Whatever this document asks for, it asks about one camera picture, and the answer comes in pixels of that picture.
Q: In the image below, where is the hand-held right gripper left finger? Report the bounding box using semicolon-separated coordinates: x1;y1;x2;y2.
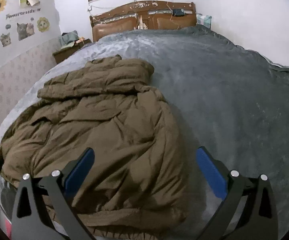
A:
11;148;97;240

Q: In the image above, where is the pile of clothes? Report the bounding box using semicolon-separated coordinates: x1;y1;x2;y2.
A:
61;31;85;49

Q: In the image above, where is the olive brown padded jacket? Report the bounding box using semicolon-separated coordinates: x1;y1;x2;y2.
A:
0;54;189;238

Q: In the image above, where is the checked pillow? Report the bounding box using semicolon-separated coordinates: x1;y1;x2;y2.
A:
197;14;212;28

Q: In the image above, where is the small kitten wall sticker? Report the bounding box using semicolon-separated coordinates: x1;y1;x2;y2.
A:
0;32;12;47

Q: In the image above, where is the flower-framed cat wall sticker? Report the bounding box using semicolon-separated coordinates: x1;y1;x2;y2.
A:
37;17;50;33

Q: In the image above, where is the bed with grey blanket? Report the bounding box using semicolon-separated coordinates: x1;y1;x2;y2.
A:
0;25;289;240

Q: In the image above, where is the lettering wall sticker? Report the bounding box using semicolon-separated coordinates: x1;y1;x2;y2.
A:
6;8;42;20

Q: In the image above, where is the wooden bed headboard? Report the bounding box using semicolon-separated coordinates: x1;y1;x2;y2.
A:
89;0;197;42

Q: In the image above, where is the wooden nightstand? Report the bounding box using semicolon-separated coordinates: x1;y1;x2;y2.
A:
52;42;93;64

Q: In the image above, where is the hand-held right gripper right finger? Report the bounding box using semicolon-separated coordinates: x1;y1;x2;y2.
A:
196;146;278;240

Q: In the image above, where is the grey cats wall sticker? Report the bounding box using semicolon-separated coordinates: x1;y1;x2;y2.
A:
16;22;35;41

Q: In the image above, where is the orange cable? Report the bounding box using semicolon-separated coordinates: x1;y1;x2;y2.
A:
167;1;182;30

